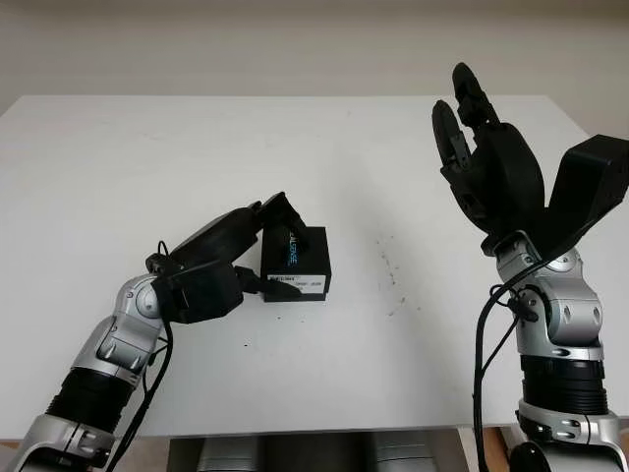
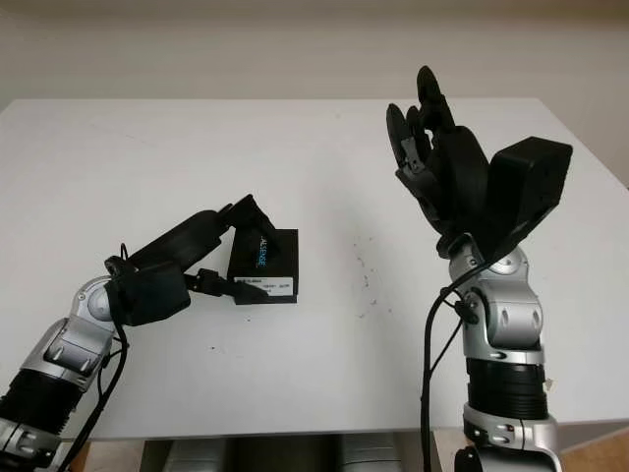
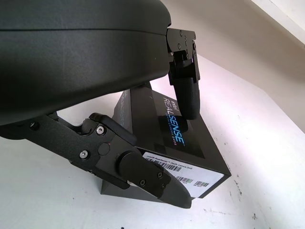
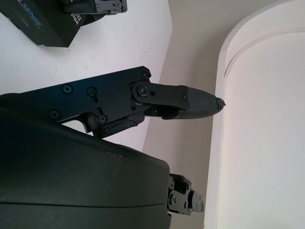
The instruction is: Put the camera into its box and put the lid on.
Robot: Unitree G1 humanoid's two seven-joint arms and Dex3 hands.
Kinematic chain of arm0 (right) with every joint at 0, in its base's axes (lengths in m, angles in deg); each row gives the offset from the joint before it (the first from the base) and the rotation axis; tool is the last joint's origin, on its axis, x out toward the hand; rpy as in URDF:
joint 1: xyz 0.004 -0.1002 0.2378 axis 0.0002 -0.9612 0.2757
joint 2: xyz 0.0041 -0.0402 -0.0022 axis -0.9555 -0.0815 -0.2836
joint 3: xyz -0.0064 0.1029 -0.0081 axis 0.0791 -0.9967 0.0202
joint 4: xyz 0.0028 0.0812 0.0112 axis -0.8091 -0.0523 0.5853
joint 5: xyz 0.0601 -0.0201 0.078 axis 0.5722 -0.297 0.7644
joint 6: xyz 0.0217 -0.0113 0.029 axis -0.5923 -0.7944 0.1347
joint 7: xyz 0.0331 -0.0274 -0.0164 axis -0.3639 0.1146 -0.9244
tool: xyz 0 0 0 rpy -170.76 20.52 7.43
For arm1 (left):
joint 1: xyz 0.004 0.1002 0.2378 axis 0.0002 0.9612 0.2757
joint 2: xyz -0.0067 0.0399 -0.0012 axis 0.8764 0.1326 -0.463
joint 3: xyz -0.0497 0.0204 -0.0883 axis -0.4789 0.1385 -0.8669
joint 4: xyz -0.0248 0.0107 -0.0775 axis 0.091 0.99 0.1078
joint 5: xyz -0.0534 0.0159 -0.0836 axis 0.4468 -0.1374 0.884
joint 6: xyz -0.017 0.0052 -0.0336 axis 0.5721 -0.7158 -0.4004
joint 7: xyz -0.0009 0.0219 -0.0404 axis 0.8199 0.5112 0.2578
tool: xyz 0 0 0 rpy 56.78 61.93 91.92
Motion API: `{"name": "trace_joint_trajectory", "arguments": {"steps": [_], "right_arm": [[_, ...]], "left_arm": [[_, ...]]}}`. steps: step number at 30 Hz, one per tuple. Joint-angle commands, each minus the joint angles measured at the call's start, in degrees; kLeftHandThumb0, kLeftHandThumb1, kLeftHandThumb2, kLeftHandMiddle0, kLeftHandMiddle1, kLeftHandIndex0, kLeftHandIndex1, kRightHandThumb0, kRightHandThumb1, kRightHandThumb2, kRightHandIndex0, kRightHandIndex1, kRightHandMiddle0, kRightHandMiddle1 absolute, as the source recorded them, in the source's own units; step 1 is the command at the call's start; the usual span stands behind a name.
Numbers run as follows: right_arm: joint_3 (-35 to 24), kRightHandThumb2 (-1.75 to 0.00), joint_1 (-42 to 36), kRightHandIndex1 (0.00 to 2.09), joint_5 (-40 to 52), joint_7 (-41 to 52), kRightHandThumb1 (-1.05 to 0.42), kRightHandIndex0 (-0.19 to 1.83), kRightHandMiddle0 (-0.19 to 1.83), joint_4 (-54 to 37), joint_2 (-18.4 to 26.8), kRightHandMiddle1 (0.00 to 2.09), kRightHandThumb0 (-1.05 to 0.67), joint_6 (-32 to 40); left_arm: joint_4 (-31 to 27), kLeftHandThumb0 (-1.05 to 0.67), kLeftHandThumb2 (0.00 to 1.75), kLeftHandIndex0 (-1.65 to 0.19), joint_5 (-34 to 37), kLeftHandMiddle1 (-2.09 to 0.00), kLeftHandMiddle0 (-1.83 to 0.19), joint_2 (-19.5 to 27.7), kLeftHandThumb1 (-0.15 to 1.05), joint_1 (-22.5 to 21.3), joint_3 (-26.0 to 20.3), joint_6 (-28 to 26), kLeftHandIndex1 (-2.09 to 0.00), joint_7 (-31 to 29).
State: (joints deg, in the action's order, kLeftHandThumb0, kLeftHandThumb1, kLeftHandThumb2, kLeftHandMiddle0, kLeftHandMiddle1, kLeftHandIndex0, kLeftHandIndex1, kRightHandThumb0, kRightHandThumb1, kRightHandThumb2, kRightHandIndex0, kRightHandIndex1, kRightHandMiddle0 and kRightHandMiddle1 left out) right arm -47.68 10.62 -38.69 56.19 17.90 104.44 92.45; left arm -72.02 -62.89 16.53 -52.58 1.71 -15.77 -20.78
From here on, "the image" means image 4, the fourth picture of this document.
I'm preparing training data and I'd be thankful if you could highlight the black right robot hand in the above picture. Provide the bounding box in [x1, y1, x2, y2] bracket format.
[0, 66, 227, 229]

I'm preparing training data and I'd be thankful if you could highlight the white rounded panel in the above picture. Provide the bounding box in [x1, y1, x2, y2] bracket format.
[215, 11, 305, 229]

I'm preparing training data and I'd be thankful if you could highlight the black RealSense box lid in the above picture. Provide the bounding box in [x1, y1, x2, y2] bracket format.
[0, 0, 105, 47]

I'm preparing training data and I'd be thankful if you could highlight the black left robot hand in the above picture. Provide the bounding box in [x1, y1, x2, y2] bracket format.
[63, 0, 128, 26]

